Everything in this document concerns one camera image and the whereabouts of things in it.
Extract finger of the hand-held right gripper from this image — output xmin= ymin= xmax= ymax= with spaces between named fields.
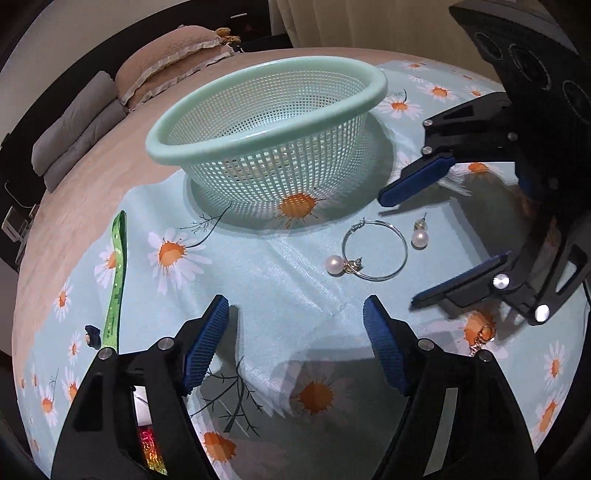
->
xmin=378 ymin=91 xmax=520 ymax=208
xmin=410 ymin=215 xmax=591 ymax=327

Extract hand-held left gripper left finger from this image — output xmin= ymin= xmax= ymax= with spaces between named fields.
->
xmin=50 ymin=294 xmax=230 ymax=480

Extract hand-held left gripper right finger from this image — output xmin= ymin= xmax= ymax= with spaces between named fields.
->
xmin=362 ymin=295 xmax=540 ymax=480

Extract pearl stud earring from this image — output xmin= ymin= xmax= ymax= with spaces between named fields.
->
xmin=411 ymin=213 xmax=430 ymax=250

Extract silver hoop pearl earring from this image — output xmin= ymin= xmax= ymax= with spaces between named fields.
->
xmin=326 ymin=219 xmax=409 ymax=282

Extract green plastic mesh basket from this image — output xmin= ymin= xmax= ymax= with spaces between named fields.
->
xmin=145 ymin=55 xmax=389 ymax=220

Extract light blue daisy print cloth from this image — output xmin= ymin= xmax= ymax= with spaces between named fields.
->
xmin=11 ymin=58 xmax=585 ymax=480

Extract cream curtain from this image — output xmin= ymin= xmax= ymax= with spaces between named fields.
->
xmin=268 ymin=0 xmax=462 ymax=51

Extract black bedside table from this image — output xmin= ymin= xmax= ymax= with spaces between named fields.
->
xmin=240 ymin=32 xmax=296 ymax=51

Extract white bedside device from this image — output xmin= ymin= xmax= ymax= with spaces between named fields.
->
xmin=0 ymin=182 xmax=40 ymax=250

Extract grey folded blanket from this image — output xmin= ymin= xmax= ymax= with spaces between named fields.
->
xmin=44 ymin=99 xmax=126 ymax=192

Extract beige frilled pillow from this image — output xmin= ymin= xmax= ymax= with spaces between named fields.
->
xmin=124 ymin=44 xmax=236 ymax=114
xmin=115 ymin=25 xmax=220 ymax=100

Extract grey pillows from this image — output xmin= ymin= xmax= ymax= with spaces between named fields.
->
xmin=31 ymin=70 xmax=116 ymax=176

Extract black headboard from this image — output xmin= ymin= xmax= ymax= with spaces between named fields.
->
xmin=0 ymin=0 xmax=269 ymax=158

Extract green lanyard strap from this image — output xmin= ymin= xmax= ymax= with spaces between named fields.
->
xmin=100 ymin=210 xmax=127 ymax=354

